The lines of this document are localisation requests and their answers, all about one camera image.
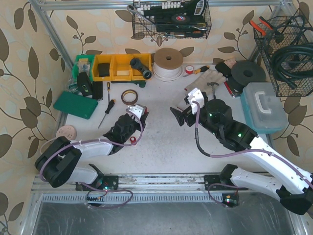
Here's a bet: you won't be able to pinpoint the black electrical tape roll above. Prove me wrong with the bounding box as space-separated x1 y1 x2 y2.
171 14 191 25

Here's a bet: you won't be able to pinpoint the large black orange screwdriver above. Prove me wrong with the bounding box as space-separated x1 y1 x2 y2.
98 99 115 129

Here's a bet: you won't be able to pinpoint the yellow storage bin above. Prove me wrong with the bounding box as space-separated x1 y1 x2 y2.
130 53 152 81
110 54 133 82
92 54 113 82

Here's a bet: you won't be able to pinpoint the white cable spool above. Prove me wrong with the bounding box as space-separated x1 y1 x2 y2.
153 47 183 82

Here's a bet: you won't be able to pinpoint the back wire basket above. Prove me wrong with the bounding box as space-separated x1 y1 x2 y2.
127 0 211 41

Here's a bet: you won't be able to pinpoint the teal clear toolbox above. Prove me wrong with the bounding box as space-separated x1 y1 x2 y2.
240 82 288 134

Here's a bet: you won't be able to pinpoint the pink round power socket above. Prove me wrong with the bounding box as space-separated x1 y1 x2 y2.
56 125 77 141

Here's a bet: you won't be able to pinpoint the right wire basket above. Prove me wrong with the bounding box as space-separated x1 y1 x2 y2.
253 14 313 97

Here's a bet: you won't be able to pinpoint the white work glove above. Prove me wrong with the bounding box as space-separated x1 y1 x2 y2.
185 69 226 96

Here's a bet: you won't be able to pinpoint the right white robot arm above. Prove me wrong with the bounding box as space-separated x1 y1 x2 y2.
170 99 313 215

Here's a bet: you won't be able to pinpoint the black coiled hose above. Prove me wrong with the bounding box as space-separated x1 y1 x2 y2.
271 15 313 83

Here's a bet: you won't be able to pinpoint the black disc spool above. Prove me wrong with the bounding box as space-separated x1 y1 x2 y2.
231 61 266 91

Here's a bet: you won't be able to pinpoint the green storage bin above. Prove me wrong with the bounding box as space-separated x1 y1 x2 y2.
72 55 95 81

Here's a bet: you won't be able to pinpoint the green clamp tool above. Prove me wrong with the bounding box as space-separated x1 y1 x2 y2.
111 81 146 88

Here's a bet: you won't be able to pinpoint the small yellow black screwdriver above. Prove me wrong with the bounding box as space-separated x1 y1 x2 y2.
107 82 111 102

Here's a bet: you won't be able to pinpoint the grey pipe fitting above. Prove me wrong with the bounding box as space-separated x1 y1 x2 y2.
130 57 152 80

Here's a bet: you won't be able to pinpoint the black box in bin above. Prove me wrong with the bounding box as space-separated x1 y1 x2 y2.
97 63 110 77

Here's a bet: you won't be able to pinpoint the aluminium rail base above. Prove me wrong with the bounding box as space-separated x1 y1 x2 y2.
31 174 274 205

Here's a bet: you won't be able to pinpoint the brown tape roll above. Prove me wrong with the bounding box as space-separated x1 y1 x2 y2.
121 89 138 105

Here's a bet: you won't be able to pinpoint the yellow black bit driver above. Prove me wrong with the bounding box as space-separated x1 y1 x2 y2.
183 65 210 77

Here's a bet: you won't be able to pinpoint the red white tape roll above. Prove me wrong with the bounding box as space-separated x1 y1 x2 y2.
185 65 194 74

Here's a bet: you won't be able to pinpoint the small claw hammer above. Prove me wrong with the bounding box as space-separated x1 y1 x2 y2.
207 82 219 99

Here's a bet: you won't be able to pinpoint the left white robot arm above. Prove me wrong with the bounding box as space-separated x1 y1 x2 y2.
34 110 149 188

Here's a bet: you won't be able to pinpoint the green plastic case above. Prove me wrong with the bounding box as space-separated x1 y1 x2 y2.
53 91 98 119

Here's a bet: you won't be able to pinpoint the chrome wrench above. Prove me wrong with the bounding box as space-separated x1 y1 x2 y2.
127 5 155 25

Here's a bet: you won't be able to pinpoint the short red spring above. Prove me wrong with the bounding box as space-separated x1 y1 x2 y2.
130 136 137 145

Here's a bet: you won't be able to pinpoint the orange handled pliers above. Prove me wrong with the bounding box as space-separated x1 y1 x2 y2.
249 16 273 37

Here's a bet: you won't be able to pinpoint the black battery charger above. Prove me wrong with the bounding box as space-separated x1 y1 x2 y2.
77 72 92 96

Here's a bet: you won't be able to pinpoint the wire basket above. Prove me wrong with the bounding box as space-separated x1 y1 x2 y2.
253 14 313 97
127 0 211 41

